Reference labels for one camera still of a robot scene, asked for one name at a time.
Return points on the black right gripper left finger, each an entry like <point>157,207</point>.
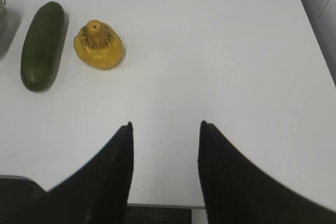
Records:
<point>97,193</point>

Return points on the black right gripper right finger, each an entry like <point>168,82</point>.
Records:
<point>236,191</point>

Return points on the yellow squash toy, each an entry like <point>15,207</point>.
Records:
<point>98,45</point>

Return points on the green cucumber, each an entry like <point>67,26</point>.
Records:
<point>42,48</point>

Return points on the green lid glass lunchbox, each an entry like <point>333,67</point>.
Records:
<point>4,25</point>

